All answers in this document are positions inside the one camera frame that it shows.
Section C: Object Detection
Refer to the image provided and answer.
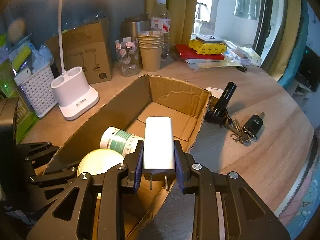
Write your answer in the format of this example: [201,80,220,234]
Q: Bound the round white lid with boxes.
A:
[77,149,124,176]

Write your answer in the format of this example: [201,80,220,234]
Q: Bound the stainless steel kettle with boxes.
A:
[120,14,150,38]

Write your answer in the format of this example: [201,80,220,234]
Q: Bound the brown cardboard box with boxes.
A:
[46,75,210,239]

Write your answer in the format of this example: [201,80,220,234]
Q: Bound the white desk lamp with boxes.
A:
[50,0,99,121]

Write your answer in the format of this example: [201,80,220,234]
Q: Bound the black monitor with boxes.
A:
[299,46,320,92]

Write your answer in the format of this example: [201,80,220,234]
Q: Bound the small grey white box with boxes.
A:
[195,35,223,44]

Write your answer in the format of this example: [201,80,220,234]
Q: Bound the black flashlight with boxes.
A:
[212,82,236,117]

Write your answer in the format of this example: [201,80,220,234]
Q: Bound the red book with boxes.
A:
[174,44,225,61]

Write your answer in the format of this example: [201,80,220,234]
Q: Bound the green box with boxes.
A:
[0,33,40,144]

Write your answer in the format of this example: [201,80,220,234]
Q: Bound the clear plastic water bottle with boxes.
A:
[150,0,171,60]

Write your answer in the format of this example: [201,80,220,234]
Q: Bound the white green labelled bottle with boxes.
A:
[100,127,144,157]

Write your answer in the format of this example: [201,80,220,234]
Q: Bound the white earbuds case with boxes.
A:
[206,87,224,99]

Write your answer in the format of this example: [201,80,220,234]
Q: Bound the black scissors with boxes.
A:
[236,66,247,73]

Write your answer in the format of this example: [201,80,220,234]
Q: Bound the yellow wipes pack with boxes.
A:
[188,39,227,55]

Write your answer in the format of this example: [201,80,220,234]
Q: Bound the white power adapter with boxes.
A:
[143,116,175,191]

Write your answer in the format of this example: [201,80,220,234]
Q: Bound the black strap ring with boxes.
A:
[204,104,230,126]

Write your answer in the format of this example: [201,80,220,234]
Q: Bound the stack of brown paper cups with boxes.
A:
[138,30,164,72]

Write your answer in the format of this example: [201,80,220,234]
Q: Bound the white perforated plastic basket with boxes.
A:
[14,64,57,118]

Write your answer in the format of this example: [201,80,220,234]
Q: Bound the metal key bunch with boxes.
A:
[225,114,258,145]

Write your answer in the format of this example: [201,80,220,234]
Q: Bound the brown lamp packaging box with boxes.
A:
[44,17,113,85]

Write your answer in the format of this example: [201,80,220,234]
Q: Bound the clear patterned glass jar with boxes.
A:
[115,37,141,76]

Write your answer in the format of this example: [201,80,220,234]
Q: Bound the yellow curtain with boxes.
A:
[145,0,197,46]

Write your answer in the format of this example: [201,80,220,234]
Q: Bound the black car key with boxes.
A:
[243,112,265,138]

